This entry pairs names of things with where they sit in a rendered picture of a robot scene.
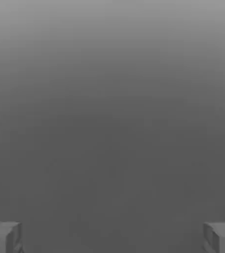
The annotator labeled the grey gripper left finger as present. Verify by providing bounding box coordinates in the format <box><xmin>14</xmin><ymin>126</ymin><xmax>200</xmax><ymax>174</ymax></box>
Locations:
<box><xmin>0</xmin><ymin>221</ymin><xmax>24</xmax><ymax>253</ymax></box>

